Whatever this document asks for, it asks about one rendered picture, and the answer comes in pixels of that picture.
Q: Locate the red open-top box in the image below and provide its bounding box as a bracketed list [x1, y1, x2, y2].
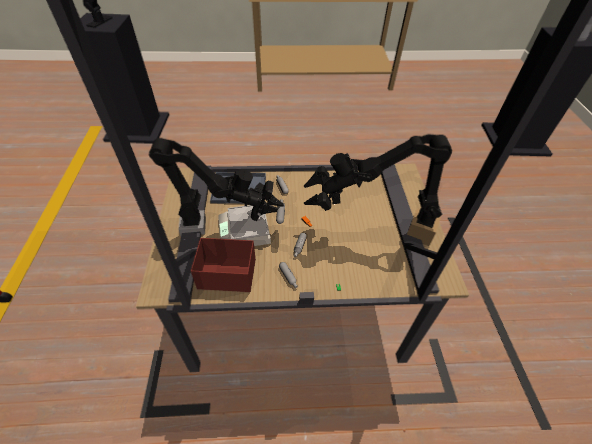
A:
[191, 238, 256, 292]

